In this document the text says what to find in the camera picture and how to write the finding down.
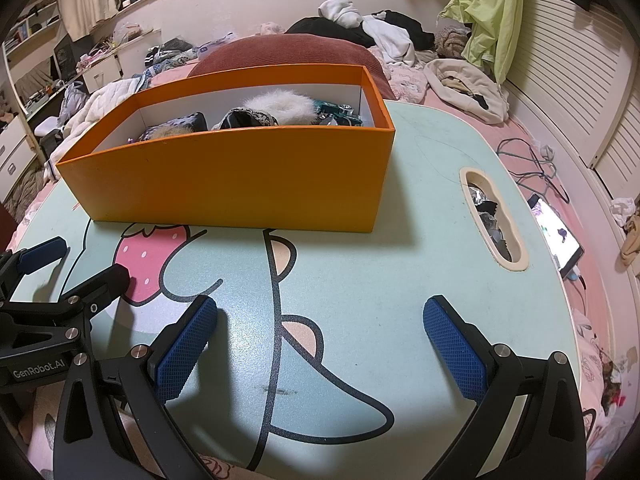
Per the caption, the pink bed sheet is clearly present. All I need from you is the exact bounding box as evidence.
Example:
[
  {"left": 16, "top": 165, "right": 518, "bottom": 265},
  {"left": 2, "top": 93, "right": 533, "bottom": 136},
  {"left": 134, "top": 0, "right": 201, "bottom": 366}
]
[{"left": 0, "top": 55, "right": 640, "bottom": 480}]

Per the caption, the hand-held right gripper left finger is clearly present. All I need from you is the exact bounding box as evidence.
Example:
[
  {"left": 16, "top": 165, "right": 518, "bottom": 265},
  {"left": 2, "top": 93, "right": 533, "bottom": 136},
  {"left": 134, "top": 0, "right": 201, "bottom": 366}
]
[{"left": 52, "top": 295, "right": 219, "bottom": 480}]

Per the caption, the white garment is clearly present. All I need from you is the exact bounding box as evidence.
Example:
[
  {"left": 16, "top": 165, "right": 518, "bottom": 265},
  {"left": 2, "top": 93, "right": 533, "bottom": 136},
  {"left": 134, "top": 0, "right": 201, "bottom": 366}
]
[{"left": 318, "top": 0, "right": 418, "bottom": 68}]

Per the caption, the white fleece blanket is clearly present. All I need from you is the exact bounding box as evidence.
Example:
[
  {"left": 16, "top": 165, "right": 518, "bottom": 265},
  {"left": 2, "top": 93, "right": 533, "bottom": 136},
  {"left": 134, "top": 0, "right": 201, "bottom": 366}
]
[{"left": 60, "top": 77, "right": 151, "bottom": 133}]

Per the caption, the white fur scrunchie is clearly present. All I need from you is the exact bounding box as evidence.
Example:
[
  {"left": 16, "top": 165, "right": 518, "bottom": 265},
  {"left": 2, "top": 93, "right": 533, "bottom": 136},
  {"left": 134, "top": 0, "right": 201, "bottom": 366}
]
[{"left": 232, "top": 87, "right": 318, "bottom": 123}]

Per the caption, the black lace cloth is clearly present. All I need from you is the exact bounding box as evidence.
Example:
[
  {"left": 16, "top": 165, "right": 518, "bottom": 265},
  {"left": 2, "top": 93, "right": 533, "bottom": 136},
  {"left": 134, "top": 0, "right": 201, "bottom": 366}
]
[{"left": 212, "top": 107, "right": 281, "bottom": 131}]

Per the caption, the teal packet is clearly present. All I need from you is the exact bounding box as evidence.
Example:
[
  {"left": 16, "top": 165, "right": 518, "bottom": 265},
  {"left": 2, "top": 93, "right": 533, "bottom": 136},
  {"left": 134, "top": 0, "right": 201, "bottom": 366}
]
[{"left": 312, "top": 97, "right": 366, "bottom": 127}]

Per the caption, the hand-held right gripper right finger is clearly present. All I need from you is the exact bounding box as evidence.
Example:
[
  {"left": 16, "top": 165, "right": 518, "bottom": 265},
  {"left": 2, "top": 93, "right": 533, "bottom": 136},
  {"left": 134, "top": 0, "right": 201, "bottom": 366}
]
[{"left": 422, "top": 295, "right": 587, "bottom": 480}]

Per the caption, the beige fur scrunchie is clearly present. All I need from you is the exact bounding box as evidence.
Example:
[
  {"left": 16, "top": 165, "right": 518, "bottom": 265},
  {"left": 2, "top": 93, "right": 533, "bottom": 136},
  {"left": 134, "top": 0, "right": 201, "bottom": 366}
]
[{"left": 145, "top": 125, "right": 193, "bottom": 139}]

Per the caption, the beige knit garment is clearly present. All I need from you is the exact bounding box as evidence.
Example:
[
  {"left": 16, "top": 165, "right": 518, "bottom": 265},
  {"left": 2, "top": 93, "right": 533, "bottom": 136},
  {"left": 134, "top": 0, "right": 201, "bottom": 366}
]
[{"left": 432, "top": 25, "right": 473, "bottom": 61}]

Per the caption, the white storage box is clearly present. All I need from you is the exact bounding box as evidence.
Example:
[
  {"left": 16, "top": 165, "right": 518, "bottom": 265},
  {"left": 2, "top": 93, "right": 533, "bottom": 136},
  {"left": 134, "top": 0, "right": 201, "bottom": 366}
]
[{"left": 82, "top": 55, "right": 123, "bottom": 93}]

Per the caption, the blue patterned cloth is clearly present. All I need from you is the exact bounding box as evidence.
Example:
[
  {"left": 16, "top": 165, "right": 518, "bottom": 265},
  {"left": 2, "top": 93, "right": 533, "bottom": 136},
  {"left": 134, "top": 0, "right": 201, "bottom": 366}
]
[{"left": 132, "top": 50, "right": 201, "bottom": 91}]

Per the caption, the smartphone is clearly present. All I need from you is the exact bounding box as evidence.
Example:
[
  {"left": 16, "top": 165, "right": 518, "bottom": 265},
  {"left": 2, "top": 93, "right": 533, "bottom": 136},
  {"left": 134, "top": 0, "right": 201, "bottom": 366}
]
[{"left": 527, "top": 195, "right": 586, "bottom": 281}]

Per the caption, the white drawer unit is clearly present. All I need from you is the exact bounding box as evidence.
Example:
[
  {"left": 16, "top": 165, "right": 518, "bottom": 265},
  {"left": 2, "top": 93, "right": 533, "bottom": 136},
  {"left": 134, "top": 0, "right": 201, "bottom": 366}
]
[{"left": 0, "top": 112, "right": 43, "bottom": 206}]

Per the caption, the orange cardboard box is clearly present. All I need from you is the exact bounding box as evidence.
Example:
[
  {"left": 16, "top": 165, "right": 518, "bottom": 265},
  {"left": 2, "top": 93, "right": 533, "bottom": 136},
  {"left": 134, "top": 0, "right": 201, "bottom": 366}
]
[{"left": 55, "top": 63, "right": 397, "bottom": 234}]

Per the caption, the printed light green desktop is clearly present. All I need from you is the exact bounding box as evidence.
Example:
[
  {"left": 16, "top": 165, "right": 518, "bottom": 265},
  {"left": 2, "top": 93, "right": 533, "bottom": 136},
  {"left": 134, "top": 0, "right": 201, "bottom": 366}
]
[{"left": 10, "top": 100, "right": 583, "bottom": 480}]

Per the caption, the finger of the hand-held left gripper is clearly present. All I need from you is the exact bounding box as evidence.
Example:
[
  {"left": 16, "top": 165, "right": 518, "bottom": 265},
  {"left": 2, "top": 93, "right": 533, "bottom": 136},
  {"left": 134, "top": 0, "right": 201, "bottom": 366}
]
[
  {"left": 0, "top": 263, "right": 131, "bottom": 361},
  {"left": 0, "top": 236, "right": 68, "bottom": 286}
]

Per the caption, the white louvered closet door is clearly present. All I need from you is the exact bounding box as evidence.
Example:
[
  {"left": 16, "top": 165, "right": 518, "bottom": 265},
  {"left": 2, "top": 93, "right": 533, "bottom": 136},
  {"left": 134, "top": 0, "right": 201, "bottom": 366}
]
[{"left": 500, "top": 0, "right": 640, "bottom": 206}]

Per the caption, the beige cloth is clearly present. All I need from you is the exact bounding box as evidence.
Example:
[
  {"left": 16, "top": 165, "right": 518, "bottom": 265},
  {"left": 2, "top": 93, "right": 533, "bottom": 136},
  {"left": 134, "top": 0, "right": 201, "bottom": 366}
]
[{"left": 620, "top": 212, "right": 640, "bottom": 276}]

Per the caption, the dark patterned pouch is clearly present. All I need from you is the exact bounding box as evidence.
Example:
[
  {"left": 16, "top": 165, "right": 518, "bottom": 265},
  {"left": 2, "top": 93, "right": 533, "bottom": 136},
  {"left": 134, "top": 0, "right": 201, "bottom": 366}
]
[{"left": 137, "top": 112, "right": 208, "bottom": 141}]

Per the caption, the red corduroy cushion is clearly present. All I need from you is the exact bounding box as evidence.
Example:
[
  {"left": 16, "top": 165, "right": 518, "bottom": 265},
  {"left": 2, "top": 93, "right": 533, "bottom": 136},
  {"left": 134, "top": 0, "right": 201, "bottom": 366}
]
[{"left": 186, "top": 33, "right": 396, "bottom": 101}]

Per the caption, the white low cabinet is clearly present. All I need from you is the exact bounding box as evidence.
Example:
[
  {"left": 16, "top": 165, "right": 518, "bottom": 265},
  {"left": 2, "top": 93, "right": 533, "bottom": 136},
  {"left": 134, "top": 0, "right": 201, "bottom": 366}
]
[{"left": 115, "top": 29, "right": 163, "bottom": 78}]

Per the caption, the lime green garment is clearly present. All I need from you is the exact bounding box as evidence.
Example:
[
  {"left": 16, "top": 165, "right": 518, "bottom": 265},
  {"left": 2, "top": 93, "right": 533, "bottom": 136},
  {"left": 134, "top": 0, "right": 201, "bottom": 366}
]
[{"left": 439, "top": 0, "right": 526, "bottom": 86}]

